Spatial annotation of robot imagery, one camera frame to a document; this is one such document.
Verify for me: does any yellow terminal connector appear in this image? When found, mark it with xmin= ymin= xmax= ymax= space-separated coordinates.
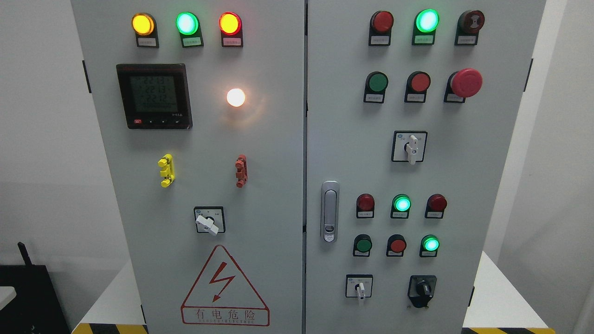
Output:
xmin=157 ymin=154 xmax=175 ymax=188

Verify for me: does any green lit indicator top right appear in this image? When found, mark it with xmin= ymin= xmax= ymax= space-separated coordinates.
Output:
xmin=411 ymin=8 xmax=440 ymax=45

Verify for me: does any green indicator light top left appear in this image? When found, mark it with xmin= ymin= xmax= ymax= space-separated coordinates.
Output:
xmin=176 ymin=12 xmax=203 ymax=47

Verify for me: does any white rotary switch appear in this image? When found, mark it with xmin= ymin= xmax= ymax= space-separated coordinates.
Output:
xmin=344 ymin=274 xmax=374 ymax=306
xmin=392 ymin=130 xmax=428 ymax=165

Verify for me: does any green lit indicator middle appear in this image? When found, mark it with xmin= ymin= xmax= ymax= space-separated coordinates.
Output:
xmin=390 ymin=194 xmax=411 ymax=218

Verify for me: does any dark red indicator top row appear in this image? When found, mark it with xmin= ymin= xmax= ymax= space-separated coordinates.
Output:
xmin=368 ymin=11 xmax=394 ymax=46

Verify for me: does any dark red indicator middle right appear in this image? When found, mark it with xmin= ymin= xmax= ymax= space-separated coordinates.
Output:
xmin=425 ymin=193 xmax=448 ymax=218

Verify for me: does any red push button upper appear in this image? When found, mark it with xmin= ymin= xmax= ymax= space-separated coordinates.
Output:
xmin=404 ymin=71 xmax=431 ymax=103

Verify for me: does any silver door latch handle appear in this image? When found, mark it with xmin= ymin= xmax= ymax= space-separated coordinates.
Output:
xmin=321 ymin=180 xmax=340 ymax=243

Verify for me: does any white rotary switch left door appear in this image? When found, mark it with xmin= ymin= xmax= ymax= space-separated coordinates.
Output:
xmin=194 ymin=206 xmax=226 ymax=236

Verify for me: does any white glowing indicator light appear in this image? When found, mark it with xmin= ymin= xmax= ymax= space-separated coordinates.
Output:
xmin=226 ymin=88 xmax=246 ymax=107

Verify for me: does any green push button upper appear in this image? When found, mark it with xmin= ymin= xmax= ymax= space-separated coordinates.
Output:
xmin=363 ymin=71 xmax=388 ymax=103

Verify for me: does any dark red buzzer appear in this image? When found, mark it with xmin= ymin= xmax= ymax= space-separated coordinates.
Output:
xmin=454 ymin=9 xmax=484 ymax=45

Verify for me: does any green lit indicator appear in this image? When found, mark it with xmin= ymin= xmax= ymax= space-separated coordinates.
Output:
xmin=390 ymin=194 xmax=411 ymax=218
xmin=411 ymin=8 xmax=440 ymax=45
xmin=419 ymin=234 xmax=440 ymax=257

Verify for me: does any white rotary switch lower right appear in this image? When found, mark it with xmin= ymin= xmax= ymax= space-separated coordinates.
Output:
xmin=344 ymin=274 xmax=374 ymax=306

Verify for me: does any dark red indicator middle left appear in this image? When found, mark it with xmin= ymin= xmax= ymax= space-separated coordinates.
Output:
xmin=356 ymin=193 xmax=375 ymax=218

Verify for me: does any green push button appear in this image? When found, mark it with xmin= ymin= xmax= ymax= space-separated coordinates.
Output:
xmin=363 ymin=71 xmax=388 ymax=103
xmin=352 ymin=233 xmax=373 ymax=257

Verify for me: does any red-orange indicator light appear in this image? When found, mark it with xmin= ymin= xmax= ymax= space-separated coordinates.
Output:
xmin=219 ymin=12 xmax=243 ymax=47

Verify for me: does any red terminal connector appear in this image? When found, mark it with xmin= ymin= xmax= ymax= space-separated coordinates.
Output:
xmin=235 ymin=154 xmax=248 ymax=188

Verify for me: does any green lit indicator lower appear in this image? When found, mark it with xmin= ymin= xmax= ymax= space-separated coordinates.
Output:
xmin=419 ymin=234 xmax=440 ymax=257

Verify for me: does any red push button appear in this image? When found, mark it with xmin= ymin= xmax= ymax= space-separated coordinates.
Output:
xmin=404 ymin=71 xmax=431 ymax=103
xmin=386 ymin=234 xmax=407 ymax=257

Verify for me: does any red electric hazard warning sticker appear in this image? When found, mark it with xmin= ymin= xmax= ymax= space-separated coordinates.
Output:
xmin=181 ymin=244 xmax=270 ymax=327

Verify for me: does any black selector knob switch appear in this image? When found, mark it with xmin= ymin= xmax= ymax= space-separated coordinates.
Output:
xmin=407 ymin=275 xmax=437 ymax=308

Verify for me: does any green push button lower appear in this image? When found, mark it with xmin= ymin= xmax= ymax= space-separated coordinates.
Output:
xmin=352 ymin=233 xmax=373 ymax=257

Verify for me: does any white rotary switch upper right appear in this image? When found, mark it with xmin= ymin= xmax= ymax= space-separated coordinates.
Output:
xmin=392 ymin=130 xmax=428 ymax=165

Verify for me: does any red emergency stop mushroom button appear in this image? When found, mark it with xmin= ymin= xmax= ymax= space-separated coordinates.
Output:
xmin=444 ymin=68 xmax=483 ymax=103

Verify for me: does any black digital power meter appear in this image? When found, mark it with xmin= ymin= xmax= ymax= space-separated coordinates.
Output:
xmin=116 ymin=63 xmax=193 ymax=129

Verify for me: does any yellow indicator light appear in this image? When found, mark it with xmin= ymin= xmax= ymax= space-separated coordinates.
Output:
xmin=131 ymin=13 xmax=159 ymax=47

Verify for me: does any red push button lower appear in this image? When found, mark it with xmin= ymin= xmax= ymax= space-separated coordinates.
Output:
xmin=386 ymin=234 xmax=407 ymax=257

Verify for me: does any black box with antenna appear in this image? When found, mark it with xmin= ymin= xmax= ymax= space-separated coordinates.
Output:
xmin=0 ymin=242 xmax=70 ymax=334

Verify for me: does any grey cabinet door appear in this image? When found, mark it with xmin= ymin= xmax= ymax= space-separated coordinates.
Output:
xmin=71 ymin=0 xmax=305 ymax=334
xmin=304 ymin=0 xmax=546 ymax=334

